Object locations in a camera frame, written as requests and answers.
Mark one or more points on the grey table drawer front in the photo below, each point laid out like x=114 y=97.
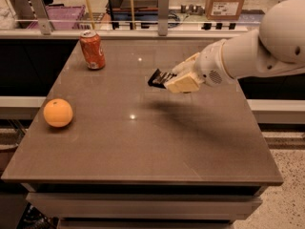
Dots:
x=130 y=206

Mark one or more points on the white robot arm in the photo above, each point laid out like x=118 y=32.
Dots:
x=275 y=48

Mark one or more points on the metal railing post left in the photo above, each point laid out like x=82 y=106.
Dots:
x=42 y=17

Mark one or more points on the black rxbar chocolate bar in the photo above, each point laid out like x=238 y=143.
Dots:
x=158 y=79

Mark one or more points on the red coke can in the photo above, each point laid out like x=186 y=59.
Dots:
x=92 y=50

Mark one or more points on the yellow pole left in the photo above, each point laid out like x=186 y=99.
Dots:
x=89 y=7

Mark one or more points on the yellow pole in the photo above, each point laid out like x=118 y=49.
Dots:
x=133 y=15
x=89 y=7

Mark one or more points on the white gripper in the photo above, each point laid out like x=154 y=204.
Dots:
x=208 y=66

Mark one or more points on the purple plastic crate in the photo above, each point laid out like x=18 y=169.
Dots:
x=65 y=18

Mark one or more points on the metal railing post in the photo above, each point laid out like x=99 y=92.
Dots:
x=163 y=11
x=42 y=17

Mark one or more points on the yellow pole right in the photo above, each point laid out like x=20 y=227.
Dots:
x=133 y=15

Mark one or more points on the orange fruit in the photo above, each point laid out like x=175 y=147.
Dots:
x=58 y=113

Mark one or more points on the metal railing post middle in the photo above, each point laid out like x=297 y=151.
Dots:
x=163 y=11

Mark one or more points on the cardboard box with label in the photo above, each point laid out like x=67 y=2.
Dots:
x=223 y=9

